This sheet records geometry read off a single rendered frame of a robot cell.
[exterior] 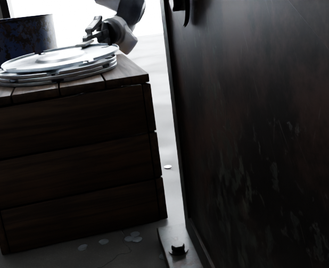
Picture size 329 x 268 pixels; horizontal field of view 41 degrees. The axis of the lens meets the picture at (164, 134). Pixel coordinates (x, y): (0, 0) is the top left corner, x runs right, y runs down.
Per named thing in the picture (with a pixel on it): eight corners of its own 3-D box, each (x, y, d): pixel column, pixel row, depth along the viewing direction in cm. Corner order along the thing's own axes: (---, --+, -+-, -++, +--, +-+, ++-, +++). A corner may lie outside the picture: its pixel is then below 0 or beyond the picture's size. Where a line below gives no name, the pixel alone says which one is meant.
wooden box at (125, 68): (17, 185, 134) (-10, 73, 123) (139, 161, 141) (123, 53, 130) (1, 255, 97) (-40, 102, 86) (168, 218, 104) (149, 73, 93)
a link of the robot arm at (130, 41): (100, 17, 145) (94, 19, 140) (136, 13, 142) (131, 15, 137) (107, 54, 150) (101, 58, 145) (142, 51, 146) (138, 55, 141)
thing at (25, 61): (27, 78, 91) (26, 74, 91) (-14, 66, 113) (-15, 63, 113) (141, 49, 107) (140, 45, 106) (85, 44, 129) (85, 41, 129)
